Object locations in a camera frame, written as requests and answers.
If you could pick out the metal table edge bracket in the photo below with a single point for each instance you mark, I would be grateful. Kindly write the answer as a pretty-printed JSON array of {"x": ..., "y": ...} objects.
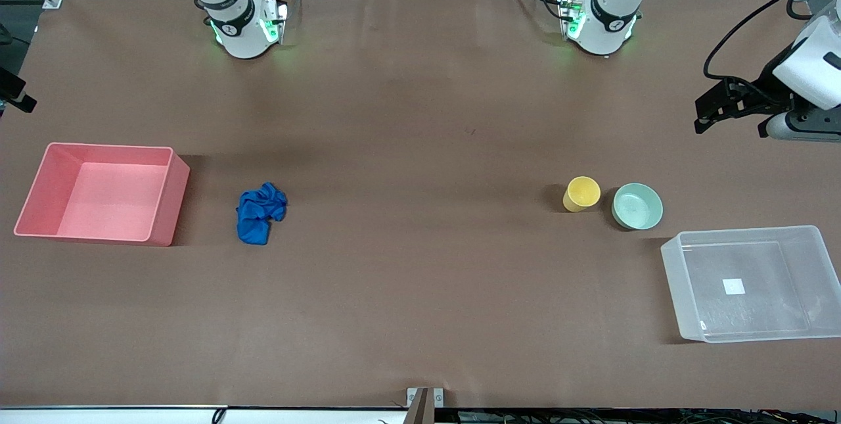
[{"x": 425, "y": 404}]

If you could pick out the white label sticker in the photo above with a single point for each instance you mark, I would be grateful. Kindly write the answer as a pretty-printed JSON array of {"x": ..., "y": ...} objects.
[{"x": 734, "y": 286}]

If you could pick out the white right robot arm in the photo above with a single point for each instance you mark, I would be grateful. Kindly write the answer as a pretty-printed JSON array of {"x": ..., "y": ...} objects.
[{"x": 242, "y": 29}]

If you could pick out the yellow plastic cup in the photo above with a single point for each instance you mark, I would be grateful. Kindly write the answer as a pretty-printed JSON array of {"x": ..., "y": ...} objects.
[{"x": 581, "y": 193}]

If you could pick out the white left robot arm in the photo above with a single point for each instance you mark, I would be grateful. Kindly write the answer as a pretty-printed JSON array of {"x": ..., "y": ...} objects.
[{"x": 604, "y": 23}]

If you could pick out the pink plastic bin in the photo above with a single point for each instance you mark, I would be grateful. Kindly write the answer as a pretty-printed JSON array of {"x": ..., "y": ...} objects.
[{"x": 105, "y": 194}]

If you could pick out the blue cloth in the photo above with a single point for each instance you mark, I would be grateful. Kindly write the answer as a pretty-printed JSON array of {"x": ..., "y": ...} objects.
[{"x": 258, "y": 215}]

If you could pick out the mint green bowl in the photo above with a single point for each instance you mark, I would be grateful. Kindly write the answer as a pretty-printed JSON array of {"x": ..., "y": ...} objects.
[{"x": 636, "y": 207}]

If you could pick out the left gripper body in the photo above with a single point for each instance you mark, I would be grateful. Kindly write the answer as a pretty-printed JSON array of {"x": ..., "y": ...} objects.
[{"x": 766, "y": 87}]

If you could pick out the clear plastic storage box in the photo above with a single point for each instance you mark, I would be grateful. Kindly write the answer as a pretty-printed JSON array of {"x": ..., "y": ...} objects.
[{"x": 749, "y": 286}]

